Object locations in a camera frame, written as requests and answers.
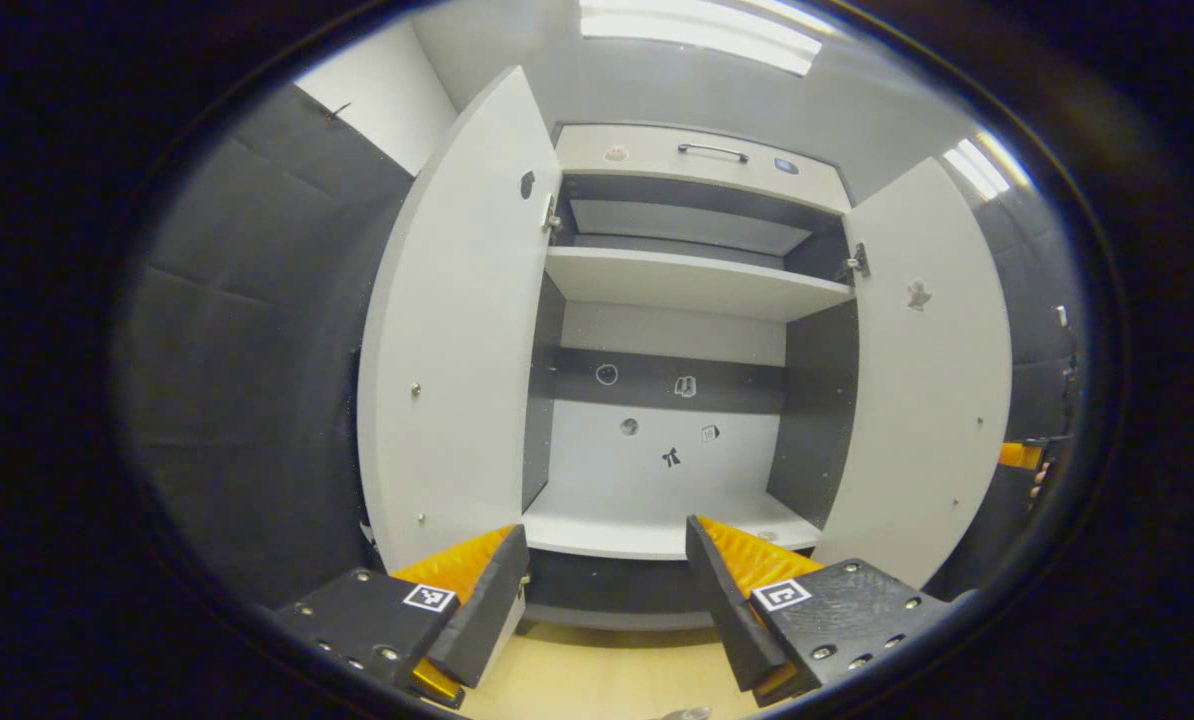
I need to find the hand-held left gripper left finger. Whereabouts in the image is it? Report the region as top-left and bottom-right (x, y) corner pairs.
(272, 523), (530, 711)

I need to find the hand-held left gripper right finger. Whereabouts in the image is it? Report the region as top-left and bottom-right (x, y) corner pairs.
(685, 515), (968, 709)

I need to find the white cabinet door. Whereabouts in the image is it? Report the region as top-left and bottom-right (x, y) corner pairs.
(815, 157), (1014, 591)
(357, 65), (564, 691)

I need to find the small ceiling light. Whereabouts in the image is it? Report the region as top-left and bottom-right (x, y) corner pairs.
(942, 135), (1015, 201)

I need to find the black backdrop cloth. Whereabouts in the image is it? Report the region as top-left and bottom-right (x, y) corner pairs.
(117, 85), (1083, 611)

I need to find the long ceiling light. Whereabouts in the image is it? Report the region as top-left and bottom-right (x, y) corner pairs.
(579, 0), (824, 77)

